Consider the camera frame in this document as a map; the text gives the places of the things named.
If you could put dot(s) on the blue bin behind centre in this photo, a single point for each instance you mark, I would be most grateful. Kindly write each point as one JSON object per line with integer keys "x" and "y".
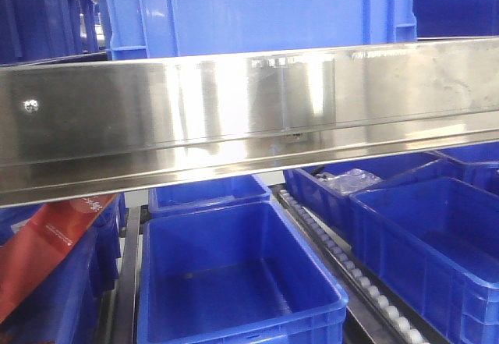
{"x": 189, "y": 197}

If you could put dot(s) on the lower steel divider rail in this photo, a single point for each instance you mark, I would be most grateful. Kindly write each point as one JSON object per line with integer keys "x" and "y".
{"x": 123, "y": 328}

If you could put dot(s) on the blue bin with plastic bags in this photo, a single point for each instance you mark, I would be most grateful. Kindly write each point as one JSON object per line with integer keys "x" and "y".
{"x": 335, "y": 209}

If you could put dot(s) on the long blue bin left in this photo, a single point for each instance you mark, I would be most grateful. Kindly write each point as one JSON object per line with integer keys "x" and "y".
{"x": 33, "y": 30}

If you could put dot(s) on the steel shelf front rail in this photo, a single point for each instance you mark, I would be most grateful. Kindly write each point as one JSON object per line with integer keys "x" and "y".
{"x": 87, "y": 128}

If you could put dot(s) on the blue bin lower left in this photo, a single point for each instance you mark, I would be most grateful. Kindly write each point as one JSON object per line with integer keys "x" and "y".
{"x": 65, "y": 307}

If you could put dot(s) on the blue bin far right lower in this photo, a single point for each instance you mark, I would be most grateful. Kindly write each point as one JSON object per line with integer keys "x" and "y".
{"x": 477, "y": 164}

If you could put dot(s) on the lower roller track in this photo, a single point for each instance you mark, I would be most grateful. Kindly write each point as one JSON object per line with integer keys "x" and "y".
{"x": 374, "y": 314}

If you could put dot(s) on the red paper package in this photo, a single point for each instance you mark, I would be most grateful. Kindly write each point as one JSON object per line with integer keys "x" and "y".
{"x": 43, "y": 243}

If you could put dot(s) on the blue bin lower centre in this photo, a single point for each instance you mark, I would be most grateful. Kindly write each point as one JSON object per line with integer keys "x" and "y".
{"x": 241, "y": 274}

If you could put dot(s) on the clear plastic bags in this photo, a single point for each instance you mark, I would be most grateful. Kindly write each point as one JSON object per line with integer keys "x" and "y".
{"x": 349, "y": 182}

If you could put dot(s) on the large blue bin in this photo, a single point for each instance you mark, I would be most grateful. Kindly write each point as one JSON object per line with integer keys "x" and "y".
{"x": 139, "y": 29}

